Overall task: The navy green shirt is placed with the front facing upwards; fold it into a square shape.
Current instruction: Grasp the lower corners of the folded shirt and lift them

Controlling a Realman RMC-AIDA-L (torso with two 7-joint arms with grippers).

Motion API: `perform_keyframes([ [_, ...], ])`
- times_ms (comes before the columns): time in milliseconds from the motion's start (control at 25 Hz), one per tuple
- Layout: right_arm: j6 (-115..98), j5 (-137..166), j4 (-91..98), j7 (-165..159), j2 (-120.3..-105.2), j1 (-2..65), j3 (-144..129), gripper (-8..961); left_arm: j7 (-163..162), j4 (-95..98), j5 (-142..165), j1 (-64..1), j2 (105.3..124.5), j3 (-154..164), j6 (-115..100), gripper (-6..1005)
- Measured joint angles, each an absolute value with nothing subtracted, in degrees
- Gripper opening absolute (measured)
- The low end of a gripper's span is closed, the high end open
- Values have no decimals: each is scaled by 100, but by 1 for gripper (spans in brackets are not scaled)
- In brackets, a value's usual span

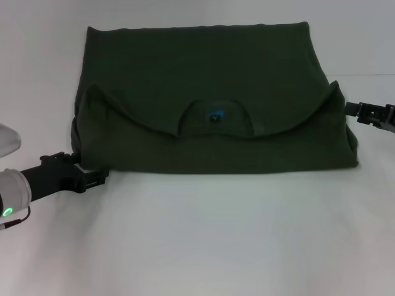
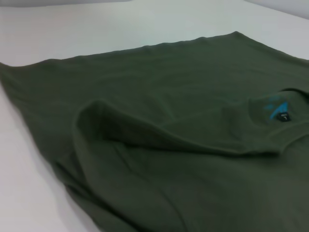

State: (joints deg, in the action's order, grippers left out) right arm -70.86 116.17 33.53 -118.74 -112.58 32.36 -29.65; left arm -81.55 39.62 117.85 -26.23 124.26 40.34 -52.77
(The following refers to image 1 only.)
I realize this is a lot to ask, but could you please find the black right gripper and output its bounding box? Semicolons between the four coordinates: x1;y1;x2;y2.
345;101;395;134

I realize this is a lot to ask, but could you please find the dark green FREE t-shirt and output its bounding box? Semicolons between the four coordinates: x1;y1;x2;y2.
70;20;359;175

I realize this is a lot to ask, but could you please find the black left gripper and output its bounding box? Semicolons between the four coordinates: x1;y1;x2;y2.
20;150;110;204

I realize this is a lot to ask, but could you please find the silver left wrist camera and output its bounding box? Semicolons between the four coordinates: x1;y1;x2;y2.
0;123;22;158

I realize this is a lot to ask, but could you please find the left arm cable with plug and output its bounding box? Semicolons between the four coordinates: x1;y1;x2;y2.
0;205;31;231

